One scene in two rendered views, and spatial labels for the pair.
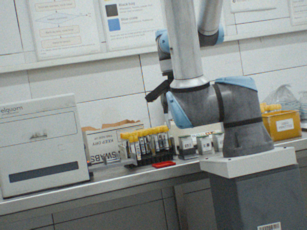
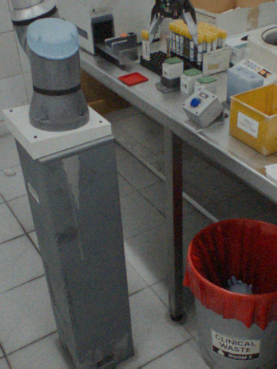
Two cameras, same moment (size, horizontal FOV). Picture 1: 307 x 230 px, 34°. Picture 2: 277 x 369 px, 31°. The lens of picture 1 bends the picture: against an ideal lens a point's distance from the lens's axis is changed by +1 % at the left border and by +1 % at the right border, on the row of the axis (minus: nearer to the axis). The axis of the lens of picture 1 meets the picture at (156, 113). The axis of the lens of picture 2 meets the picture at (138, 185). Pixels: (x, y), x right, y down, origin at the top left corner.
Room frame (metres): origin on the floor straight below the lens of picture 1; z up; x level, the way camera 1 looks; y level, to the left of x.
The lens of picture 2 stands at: (1.40, -1.40, 1.48)
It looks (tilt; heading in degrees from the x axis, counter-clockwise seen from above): 35 degrees down; 77
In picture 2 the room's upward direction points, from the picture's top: 4 degrees counter-clockwise
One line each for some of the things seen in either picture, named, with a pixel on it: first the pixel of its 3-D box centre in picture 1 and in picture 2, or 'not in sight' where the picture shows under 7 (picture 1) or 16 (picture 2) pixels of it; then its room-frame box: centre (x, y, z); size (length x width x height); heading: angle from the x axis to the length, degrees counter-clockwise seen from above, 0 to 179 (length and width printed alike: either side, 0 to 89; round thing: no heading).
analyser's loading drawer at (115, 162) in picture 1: (105, 162); (113, 45); (1.71, 0.20, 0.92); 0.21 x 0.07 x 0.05; 106
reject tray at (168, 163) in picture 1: (163, 164); (133, 78); (1.73, 0.00, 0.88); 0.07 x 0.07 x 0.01; 16
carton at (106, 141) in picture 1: (111, 141); (226, 19); (2.11, 0.21, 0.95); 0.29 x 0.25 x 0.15; 16
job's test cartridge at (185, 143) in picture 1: (186, 145); (172, 72); (1.82, -0.09, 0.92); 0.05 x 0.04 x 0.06; 14
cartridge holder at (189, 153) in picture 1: (187, 152); (172, 81); (1.82, -0.09, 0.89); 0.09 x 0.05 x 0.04; 14
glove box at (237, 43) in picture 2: not in sight; (258, 43); (2.15, 0.02, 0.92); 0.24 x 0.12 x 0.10; 16
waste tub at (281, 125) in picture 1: (276, 125); (269, 118); (1.94, -0.45, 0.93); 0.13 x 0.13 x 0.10; 15
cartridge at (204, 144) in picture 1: (204, 144); (191, 83); (1.86, -0.16, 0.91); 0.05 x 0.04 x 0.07; 16
